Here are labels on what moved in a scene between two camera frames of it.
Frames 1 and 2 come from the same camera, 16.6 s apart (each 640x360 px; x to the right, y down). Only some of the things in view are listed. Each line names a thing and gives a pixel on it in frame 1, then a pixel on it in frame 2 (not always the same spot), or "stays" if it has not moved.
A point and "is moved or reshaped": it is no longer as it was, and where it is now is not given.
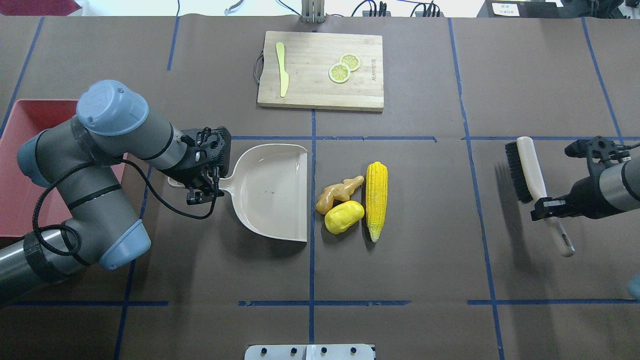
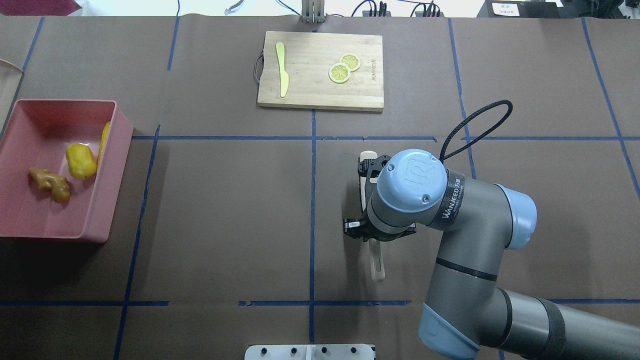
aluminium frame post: (313, 11) stays
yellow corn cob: (376, 190) is moved or reshaped
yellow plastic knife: (284, 78) stays
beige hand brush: (528, 180) → (366, 162)
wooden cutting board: (308, 58) stays
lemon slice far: (351, 60) stays
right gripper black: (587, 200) → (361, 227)
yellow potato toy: (344, 215) is moved or reshaped
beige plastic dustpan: (268, 191) → (11, 77)
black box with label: (520, 9) stays
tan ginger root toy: (340, 191) is moved or reshaped
